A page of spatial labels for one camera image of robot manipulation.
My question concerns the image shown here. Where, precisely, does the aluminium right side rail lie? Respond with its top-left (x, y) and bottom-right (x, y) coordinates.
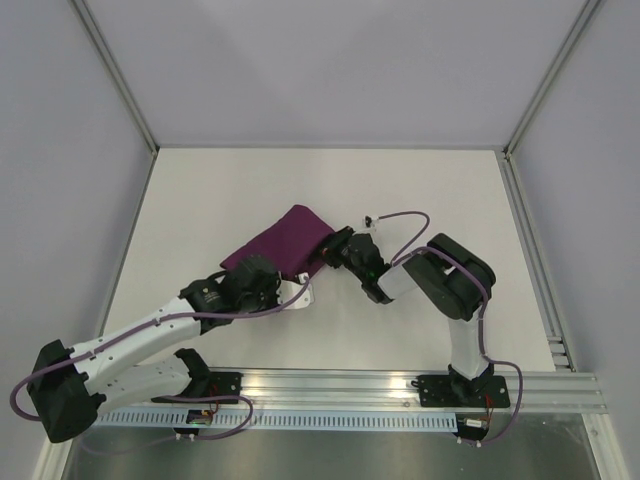
top-left (496, 148), bottom-right (629, 479)

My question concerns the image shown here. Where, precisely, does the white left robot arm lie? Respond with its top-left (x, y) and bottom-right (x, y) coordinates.
top-left (26, 255), bottom-right (283, 443)

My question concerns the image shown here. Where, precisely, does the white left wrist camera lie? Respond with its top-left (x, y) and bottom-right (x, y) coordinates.
top-left (277, 272), bottom-right (315, 310)

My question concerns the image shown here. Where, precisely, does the aluminium rail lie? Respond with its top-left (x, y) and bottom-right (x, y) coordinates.
top-left (496, 148), bottom-right (629, 479)
top-left (94, 364), bottom-right (609, 414)

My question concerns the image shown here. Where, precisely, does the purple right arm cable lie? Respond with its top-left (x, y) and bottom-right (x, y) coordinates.
top-left (369, 211), bottom-right (524, 416)

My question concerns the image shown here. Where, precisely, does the aluminium left frame post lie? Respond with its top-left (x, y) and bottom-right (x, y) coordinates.
top-left (68, 0), bottom-right (160, 159)

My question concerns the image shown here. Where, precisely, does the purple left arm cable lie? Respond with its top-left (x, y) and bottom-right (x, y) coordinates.
top-left (9, 272), bottom-right (314, 421)

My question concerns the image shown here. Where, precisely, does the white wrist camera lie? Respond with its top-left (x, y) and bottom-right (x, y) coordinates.
top-left (277, 272), bottom-right (315, 310)
top-left (363, 216), bottom-right (379, 229)

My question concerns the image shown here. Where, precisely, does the white slotted cable duct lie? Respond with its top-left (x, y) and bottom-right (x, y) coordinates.
top-left (96, 407), bottom-right (458, 433)

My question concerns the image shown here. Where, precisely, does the aluminium right frame post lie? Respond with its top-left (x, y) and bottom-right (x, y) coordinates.
top-left (502, 0), bottom-right (605, 161)

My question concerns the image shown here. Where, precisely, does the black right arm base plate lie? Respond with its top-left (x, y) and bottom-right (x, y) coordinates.
top-left (410, 367), bottom-right (511, 408)

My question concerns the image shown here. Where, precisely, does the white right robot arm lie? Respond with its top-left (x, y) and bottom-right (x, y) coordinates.
top-left (313, 227), bottom-right (496, 405)

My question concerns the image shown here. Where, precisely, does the aluminium frame post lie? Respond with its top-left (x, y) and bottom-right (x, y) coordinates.
top-left (502, 0), bottom-right (605, 161)
top-left (68, 0), bottom-right (160, 159)

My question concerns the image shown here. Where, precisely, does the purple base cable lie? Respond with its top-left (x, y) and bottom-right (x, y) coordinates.
top-left (164, 392), bottom-right (255, 444)
top-left (452, 399), bottom-right (524, 449)

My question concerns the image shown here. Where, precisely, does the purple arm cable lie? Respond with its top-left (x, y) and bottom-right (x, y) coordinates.
top-left (369, 211), bottom-right (524, 416)
top-left (9, 272), bottom-right (314, 421)

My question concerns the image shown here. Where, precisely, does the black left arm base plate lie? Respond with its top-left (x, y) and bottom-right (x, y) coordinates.
top-left (152, 371), bottom-right (243, 404)

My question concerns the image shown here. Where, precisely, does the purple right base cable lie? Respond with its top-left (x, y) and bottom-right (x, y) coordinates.
top-left (452, 399), bottom-right (524, 449)

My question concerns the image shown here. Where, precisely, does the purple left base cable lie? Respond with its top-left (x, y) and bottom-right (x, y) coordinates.
top-left (164, 392), bottom-right (255, 444)

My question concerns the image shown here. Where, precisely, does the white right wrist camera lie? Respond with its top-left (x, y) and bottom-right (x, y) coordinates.
top-left (363, 216), bottom-right (379, 229)

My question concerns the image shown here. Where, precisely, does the aluminium front rail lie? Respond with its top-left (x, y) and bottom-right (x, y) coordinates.
top-left (94, 364), bottom-right (609, 414)

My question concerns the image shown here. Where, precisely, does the purple cloth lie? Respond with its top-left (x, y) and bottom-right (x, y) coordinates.
top-left (220, 204), bottom-right (336, 279)

